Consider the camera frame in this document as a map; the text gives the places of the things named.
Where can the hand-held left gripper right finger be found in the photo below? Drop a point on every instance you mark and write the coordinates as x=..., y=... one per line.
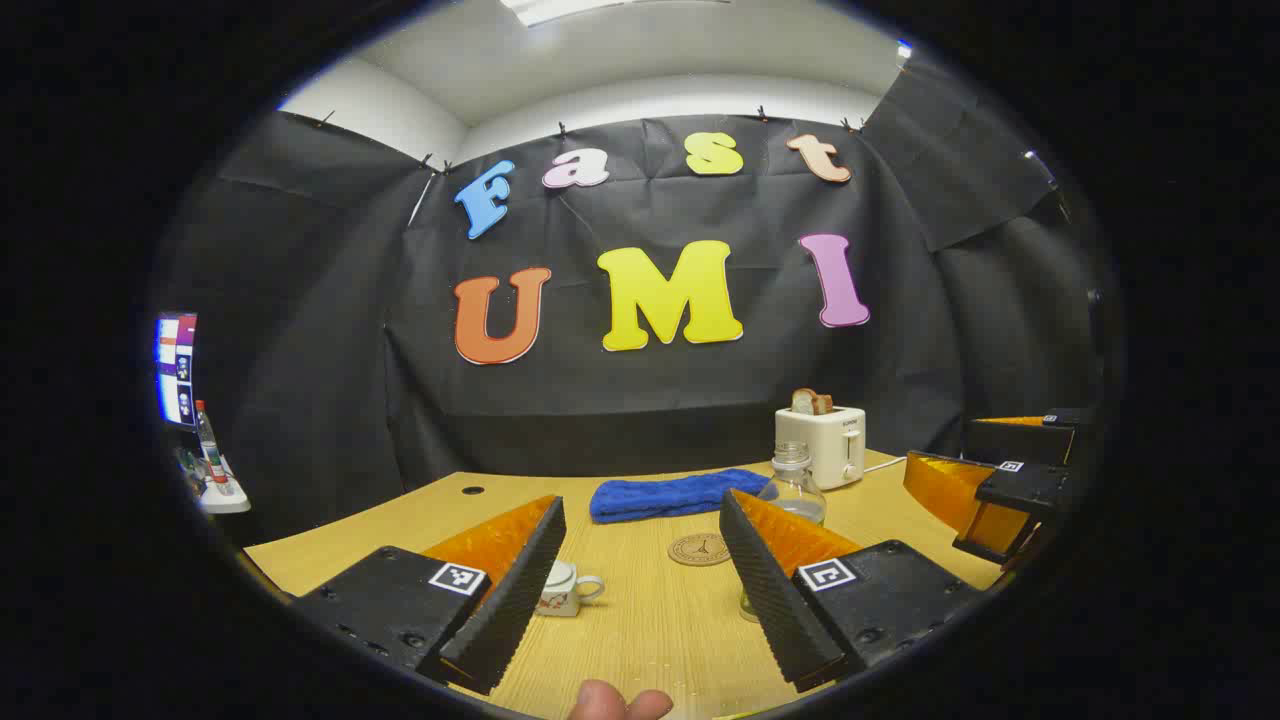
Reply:
x=770, y=600

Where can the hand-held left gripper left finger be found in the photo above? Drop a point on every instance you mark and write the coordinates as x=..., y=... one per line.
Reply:
x=515, y=600

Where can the black backdrop cloth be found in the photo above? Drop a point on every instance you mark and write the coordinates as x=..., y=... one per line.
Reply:
x=350, y=350

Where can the blue towel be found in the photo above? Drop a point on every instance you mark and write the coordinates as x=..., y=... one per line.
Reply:
x=660, y=495

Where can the white teacup lid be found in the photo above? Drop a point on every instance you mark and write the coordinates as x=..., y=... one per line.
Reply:
x=563, y=569

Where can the white floral teacup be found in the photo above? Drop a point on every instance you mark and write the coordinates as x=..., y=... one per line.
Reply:
x=562, y=598

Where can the computer monitor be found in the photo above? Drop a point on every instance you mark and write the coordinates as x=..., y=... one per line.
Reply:
x=178, y=370

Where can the round brown coaster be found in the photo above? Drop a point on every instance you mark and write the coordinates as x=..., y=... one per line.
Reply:
x=700, y=550

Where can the clear green-label water bottle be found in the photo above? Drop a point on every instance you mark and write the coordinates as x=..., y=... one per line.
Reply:
x=795, y=490

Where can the ceiling light panel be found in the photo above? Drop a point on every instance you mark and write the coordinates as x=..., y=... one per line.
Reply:
x=560, y=10

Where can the red-capped clear bottle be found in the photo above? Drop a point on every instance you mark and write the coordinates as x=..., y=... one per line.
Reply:
x=209, y=445

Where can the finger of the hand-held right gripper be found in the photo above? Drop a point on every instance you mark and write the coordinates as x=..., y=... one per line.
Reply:
x=1030, y=440
x=1020, y=492

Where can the white toaster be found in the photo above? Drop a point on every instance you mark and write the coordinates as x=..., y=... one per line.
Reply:
x=835, y=435

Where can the white side table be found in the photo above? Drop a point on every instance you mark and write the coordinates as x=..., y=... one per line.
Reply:
x=228, y=500

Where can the brown toast slice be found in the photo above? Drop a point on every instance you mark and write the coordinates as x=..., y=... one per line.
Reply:
x=823, y=404

